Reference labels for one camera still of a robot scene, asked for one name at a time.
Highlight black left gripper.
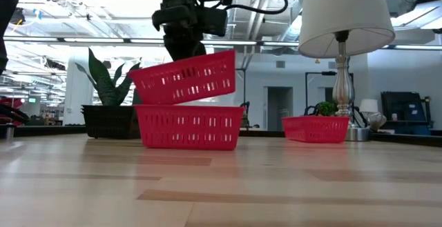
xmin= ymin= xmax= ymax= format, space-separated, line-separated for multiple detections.
xmin=151 ymin=4 xmax=208 ymax=63

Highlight red plastic basket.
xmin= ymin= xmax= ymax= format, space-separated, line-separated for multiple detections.
xmin=133 ymin=104 xmax=245 ymax=151
xmin=128 ymin=50 xmax=237 ymax=106
xmin=282 ymin=115 xmax=350 ymax=144

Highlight white lamp shade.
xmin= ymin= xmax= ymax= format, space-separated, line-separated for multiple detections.
xmin=298 ymin=0 xmax=396 ymax=59

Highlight green artificial plant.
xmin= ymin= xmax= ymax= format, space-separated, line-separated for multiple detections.
xmin=75 ymin=47 xmax=143 ymax=108

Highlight grey doorway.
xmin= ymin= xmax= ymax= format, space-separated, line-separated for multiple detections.
xmin=263 ymin=86 xmax=294 ymax=132

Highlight small white background lamp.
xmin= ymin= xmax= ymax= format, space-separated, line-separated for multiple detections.
xmin=358 ymin=97 xmax=380 ymax=115

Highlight small green background plant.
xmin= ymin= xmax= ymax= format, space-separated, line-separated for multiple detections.
xmin=316 ymin=101 xmax=339 ymax=117

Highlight clear glass vase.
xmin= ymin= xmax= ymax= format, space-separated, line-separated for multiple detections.
xmin=368 ymin=112 xmax=389 ymax=132

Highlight black and blue cart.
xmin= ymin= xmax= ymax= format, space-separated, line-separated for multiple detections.
xmin=380 ymin=90 xmax=434 ymax=136

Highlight red and black equipment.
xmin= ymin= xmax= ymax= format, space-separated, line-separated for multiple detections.
xmin=0 ymin=96 xmax=32 ymax=126

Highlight silver metal cylinder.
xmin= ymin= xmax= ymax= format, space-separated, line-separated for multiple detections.
xmin=0 ymin=123 xmax=16 ymax=141

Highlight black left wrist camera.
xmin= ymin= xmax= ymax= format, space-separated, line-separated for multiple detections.
xmin=198 ymin=6 xmax=229 ymax=38

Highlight black lamp cord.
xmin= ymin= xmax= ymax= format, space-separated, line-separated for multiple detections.
xmin=349 ymin=105 xmax=370 ymax=129

